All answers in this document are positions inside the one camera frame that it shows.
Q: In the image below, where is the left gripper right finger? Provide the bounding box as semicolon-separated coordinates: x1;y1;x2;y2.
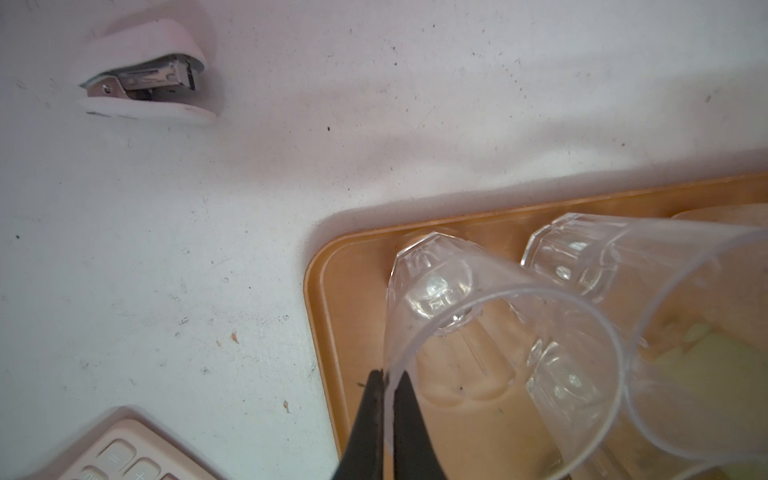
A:
393;372;447;480

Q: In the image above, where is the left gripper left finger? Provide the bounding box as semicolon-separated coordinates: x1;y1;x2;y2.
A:
331;370;385;480

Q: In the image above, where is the clear stemmed glass front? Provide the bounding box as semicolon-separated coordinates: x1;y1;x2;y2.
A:
384;232;625;479

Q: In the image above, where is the orange rectangular tray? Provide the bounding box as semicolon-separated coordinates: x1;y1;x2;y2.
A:
304;173;767;479

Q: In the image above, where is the pink white calculator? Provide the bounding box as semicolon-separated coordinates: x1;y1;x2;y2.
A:
59;419;215;480

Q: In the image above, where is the small white stapler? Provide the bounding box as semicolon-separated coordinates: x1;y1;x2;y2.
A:
70;19;217;125

